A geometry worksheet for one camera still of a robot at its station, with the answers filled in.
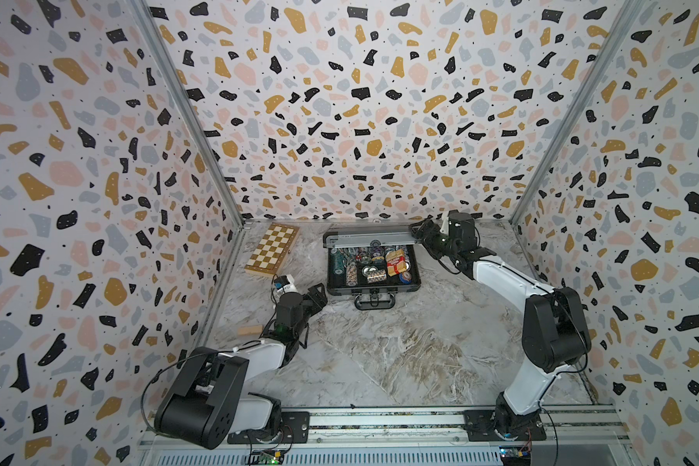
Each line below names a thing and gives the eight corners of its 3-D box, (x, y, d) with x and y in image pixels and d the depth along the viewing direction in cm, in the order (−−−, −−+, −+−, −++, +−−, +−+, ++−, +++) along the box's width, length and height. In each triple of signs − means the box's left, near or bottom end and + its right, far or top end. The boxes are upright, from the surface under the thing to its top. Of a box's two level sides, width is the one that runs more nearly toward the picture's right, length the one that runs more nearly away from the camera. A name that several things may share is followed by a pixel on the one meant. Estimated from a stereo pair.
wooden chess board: (246, 273, 107) (243, 267, 104) (274, 227, 122) (272, 221, 120) (277, 279, 105) (275, 274, 103) (301, 232, 121) (300, 226, 118)
